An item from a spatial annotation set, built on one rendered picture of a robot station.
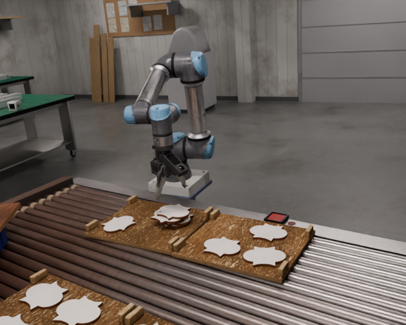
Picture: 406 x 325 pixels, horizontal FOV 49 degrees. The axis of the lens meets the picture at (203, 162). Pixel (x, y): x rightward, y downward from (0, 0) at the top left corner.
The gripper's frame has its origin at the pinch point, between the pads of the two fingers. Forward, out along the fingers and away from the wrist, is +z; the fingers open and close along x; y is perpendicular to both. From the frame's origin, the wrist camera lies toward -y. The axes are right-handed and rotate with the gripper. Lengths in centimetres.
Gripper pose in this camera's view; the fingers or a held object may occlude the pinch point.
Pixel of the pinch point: (172, 195)
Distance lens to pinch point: 175.5
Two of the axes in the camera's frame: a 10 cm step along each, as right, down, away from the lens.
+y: -7.1, -1.8, 6.8
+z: 0.7, 9.4, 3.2
